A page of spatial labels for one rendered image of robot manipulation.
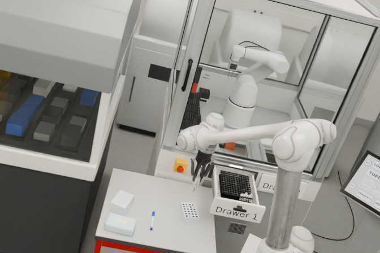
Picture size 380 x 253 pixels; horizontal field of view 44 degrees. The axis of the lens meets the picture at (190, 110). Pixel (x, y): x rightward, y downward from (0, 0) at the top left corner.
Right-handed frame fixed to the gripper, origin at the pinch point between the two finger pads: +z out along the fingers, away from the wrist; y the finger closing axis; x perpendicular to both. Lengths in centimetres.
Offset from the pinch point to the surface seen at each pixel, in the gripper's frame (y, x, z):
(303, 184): 74, 14, 7
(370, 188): 107, -2, -6
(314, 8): 43, 22, -97
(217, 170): 23.2, 28.1, 11.8
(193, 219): 1.9, -7.1, 20.5
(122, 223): -37.5, -14.7, 18.6
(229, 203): 19.3, -7.1, 7.7
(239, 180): 32.7, 15.3, 9.1
